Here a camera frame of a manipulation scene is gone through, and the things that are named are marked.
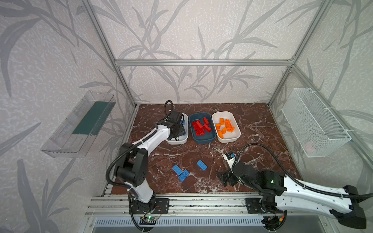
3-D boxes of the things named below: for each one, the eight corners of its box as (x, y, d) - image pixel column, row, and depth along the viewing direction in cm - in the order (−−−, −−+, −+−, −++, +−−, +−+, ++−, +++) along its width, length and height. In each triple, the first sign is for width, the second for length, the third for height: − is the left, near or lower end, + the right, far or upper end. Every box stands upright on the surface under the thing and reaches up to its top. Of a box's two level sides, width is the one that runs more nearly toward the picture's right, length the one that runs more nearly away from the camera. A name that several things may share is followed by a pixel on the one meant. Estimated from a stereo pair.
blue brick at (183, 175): (177, 178, 85) (177, 177, 83) (185, 169, 88) (184, 168, 86) (182, 182, 83) (182, 181, 82) (189, 173, 87) (189, 172, 85)
